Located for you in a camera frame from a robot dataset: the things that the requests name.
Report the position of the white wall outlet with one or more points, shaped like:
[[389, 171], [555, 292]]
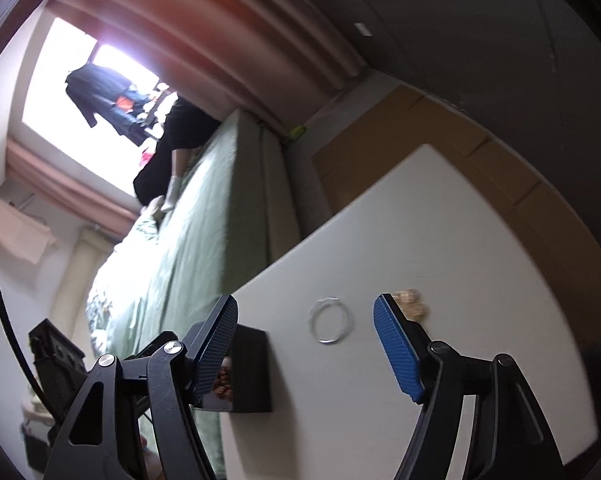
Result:
[[363, 29]]

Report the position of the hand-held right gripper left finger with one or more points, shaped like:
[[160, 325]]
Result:
[[213, 355]]

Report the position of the small green toy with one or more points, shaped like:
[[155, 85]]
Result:
[[297, 133]]

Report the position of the beige hanging cloth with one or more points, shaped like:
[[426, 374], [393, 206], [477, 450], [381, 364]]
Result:
[[15, 230]]

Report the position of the narrow pink curtain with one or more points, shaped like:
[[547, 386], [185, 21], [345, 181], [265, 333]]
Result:
[[70, 185]]

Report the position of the beige headboard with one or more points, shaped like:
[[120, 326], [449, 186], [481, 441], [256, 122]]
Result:
[[85, 270]]

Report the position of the floral quilt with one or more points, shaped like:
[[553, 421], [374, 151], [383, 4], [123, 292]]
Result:
[[105, 305]]

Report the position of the black box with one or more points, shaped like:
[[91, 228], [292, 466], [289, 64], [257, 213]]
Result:
[[253, 370]]

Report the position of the green blanket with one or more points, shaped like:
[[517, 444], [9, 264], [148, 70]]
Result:
[[190, 240]]

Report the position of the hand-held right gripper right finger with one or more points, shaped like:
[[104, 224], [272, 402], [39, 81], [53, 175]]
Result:
[[398, 355]]

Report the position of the hanging dark clothes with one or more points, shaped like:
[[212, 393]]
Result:
[[100, 90]]

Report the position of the flat cardboard sheet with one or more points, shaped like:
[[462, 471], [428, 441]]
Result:
[[530, 200]]

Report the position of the beige bed frame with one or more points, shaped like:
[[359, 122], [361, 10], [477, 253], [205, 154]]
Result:
[[280, 200]]

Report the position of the wide pink curtain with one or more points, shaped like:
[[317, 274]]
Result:
[[230, 25]]

